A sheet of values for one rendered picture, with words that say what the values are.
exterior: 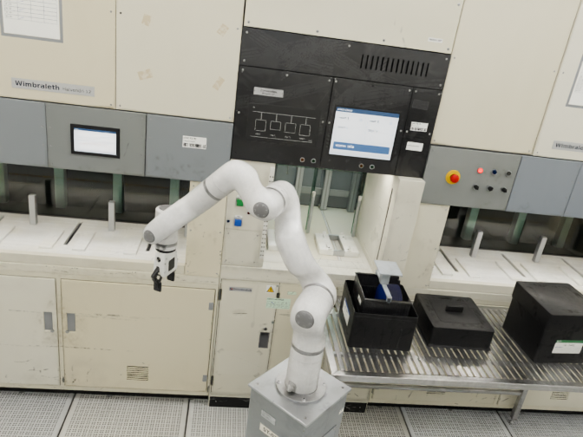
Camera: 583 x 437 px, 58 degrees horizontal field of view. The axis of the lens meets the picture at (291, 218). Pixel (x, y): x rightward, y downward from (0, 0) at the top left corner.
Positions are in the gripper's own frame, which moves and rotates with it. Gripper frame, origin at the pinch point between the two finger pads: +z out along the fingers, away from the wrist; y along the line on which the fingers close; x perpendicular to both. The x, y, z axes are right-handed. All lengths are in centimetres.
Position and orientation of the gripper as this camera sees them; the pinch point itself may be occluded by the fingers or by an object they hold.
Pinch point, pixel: (164, 283)
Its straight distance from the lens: 209.3
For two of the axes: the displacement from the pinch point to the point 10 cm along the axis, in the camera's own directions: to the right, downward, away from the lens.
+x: -9.3, -2.4, 2.7
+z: -1.3, 9.1, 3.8
